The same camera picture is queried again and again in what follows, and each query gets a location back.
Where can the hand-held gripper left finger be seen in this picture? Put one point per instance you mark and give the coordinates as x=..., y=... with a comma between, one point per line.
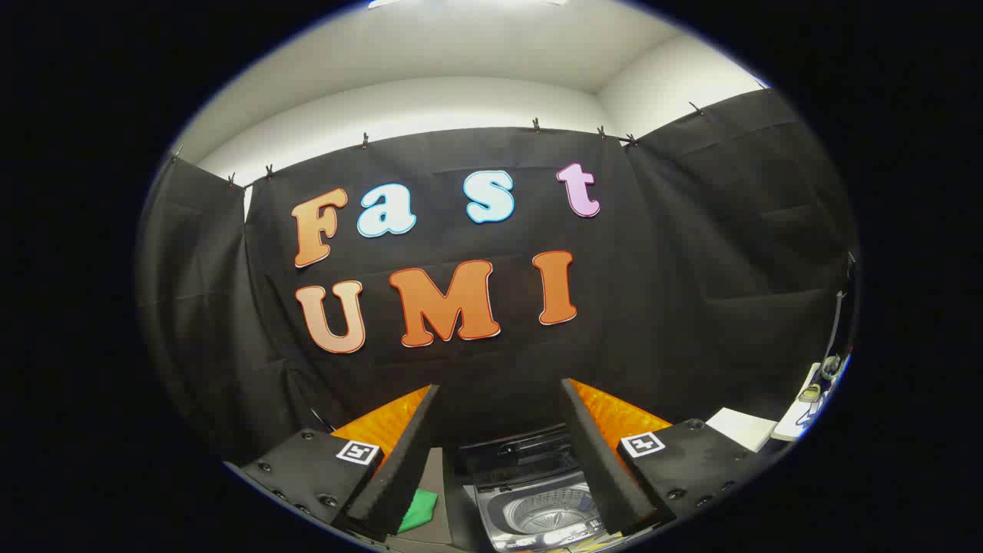
x=415, y=453

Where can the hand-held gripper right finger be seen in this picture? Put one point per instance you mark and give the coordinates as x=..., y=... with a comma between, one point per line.
x=595, y=461

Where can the green shirt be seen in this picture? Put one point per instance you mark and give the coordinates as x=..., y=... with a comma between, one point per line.
x=419, y=511

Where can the grey washing machine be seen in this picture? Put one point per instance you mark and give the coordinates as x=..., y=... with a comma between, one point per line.
x=545, y=514

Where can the grey flat platform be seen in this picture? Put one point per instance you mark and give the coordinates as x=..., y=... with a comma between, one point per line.
x=436, y=472

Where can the white flat board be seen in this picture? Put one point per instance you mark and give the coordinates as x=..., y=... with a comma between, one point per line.
x=741, y=427

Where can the black backdrop cloth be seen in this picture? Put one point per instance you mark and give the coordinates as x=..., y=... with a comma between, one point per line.
x=653, y=269

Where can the white printed sheet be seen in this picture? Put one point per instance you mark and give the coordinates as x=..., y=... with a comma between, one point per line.
x=799, y=418

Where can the thin grey pole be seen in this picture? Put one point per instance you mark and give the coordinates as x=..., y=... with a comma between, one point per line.
x=839, y=315

